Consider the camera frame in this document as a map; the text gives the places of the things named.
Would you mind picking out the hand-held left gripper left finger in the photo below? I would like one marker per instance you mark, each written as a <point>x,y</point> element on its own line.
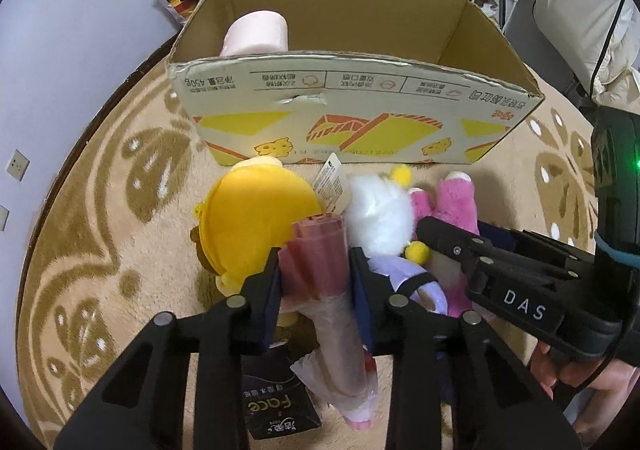
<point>272,315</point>

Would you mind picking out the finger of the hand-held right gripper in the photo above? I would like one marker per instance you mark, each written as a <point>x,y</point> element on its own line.
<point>550,250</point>
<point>500,290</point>

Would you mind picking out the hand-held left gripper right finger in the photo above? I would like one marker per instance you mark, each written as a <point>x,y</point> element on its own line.
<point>362,310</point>

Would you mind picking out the purple plush doll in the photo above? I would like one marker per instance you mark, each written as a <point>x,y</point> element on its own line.
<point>395,272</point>

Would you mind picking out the pink plastic-wrapped soft pack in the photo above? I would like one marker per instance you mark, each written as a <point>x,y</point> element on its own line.
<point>320,270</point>

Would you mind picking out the white plush toy yellow pompoms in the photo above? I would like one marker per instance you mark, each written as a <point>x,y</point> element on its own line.
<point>375,220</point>

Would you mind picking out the pink plush toy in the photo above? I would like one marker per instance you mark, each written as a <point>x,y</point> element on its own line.
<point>450,200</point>

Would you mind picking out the printed cardboard box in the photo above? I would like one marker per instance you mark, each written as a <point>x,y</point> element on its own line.
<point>350,80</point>

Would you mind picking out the person's right hand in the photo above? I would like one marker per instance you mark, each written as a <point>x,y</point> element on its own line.
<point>625,395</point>

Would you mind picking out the black tissue packet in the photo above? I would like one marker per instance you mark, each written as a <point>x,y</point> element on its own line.
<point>275,405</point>

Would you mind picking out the pink paper roll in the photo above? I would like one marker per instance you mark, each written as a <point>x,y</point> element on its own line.
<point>255,33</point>

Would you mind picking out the white round-hole wall socket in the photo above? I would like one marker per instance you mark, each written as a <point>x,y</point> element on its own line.
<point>4,217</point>

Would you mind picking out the white power wall socket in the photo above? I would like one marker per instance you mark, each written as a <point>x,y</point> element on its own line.
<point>17,165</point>

